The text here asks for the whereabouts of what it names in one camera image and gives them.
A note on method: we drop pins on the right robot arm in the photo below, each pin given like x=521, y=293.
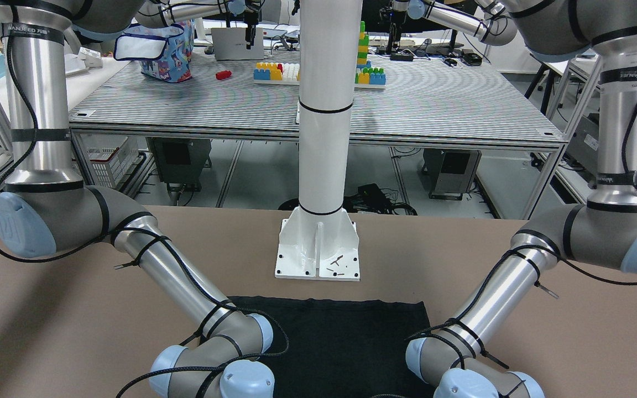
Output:
x=47, y=211

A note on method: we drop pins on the toy block set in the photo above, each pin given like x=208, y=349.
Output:
x=277, y=73

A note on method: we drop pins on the white plastic basket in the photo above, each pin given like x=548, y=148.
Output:
x=104, y=159

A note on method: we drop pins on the colourful patterned bag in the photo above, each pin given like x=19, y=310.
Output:
x=163, y=53

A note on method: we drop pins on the red toy block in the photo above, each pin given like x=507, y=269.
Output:
x=224, y=74

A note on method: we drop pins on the stacked toy block tower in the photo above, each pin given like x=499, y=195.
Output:
x=367, y=75

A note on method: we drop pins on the black t-shirt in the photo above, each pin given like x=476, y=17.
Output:
x=343, y=348

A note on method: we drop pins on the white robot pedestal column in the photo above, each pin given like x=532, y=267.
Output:
x=319, y=241

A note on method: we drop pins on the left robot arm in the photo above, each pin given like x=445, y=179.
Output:
x=601, y=232

